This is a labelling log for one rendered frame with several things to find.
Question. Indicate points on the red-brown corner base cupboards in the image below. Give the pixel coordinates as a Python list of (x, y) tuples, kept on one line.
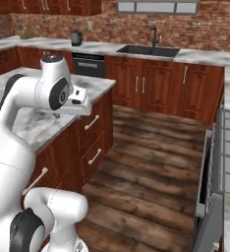
[(28, 57)]

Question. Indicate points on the red-brown cupboards with sink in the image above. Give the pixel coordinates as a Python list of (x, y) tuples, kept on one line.
[(162, 85)]

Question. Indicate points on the black sink tap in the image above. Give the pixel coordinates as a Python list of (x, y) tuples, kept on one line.
[(154, 36)]

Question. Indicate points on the white wall socket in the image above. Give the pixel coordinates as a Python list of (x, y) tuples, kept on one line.
[(90, 25)]

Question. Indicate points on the red-brown island drawer front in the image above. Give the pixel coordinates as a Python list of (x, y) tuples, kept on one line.
[(95, 113), (90, 167)]

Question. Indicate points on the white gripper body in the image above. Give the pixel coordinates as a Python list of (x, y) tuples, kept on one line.
[(81, 109)]

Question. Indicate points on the grey framed window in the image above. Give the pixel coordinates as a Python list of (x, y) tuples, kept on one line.
[(158, 6)]

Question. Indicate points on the brown rounded object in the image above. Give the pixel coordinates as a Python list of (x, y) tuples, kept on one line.
[(25, 33)]

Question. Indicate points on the red-brown wall cupboards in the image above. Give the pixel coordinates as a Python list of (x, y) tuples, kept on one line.
[(54, 6)]

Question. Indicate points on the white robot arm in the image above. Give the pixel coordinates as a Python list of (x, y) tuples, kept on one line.
[(9, 164)]

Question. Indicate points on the dark sink basin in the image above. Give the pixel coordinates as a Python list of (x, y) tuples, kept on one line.
[(146, 51)]

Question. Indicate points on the grey dishwasher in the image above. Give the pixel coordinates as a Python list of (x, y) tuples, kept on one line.
[(89, 65)]

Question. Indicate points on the red-brown island cupboard door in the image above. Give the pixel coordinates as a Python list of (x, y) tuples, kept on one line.
[(59, 164)]

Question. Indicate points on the grey stove with oven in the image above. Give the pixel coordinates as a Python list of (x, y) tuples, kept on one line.
[(218, 183)]

